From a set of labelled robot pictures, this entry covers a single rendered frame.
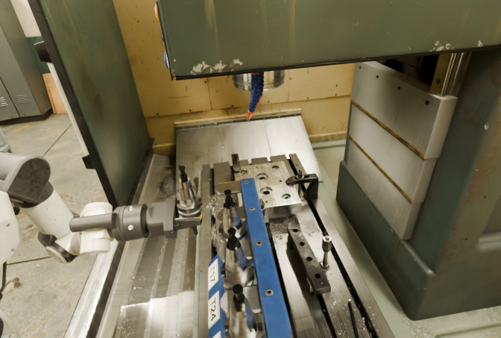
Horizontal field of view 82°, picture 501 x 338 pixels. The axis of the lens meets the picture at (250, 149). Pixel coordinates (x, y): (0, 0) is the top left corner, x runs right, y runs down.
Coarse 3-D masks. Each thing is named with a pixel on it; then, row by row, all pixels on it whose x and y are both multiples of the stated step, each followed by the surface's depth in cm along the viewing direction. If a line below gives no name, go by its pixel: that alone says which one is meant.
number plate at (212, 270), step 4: (216, 260) 89; (212, 264) 90; (216, 264) 88; (208, 268) 91; (212, 268) 89; (216, 268) 87; (208, 272) 90; (212, 272) 88; (216, 272) 86; (208, 276) 89; (212, 276) 86; (216, 276) 85; (208, 280) 88; (212, 280) 85; (216, 280) 84; (208, 284) 86; (212, 284) 84; (208, 288) 85
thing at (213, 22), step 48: (192, 0) 46; (240, 0) 47; (288, 0) 48; (336, 0) 49; (384, 0) 50; (432, 0) 51; (480, 0) 52; (192, 48) 50; (240, 48) 51; (288, 48) 52; (336, 48) 53; (384, 48) 54; (432, 48) 56; (480, 48) 57
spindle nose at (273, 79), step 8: (264, 72) 78; (272, 72) 79; (280, 72) 81; (240, 80) 81; (248, 80) 80; (264, 80) 79; (272, 80) 80; (280, 80) 82; (240, 88) 83; (248, 88) 81; (264, 88) 80; (272, 88) 81
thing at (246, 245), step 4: (240, 240) 62; (244, 240) 62; (248, 240) 62; (224, 244) 61; (244, 244) 61; (248, 244) 61; (220, 248) 60; (224, 248) 60; (244, 248) 60; (248, 248) 60; (220, 252) 60; (224, 252) 59; (244, 252) 59; (248, 252) 59; (220, 256) 59; (224, 256) 59; (248, 256) 58; (252, 256) 58; (224, 260) 58
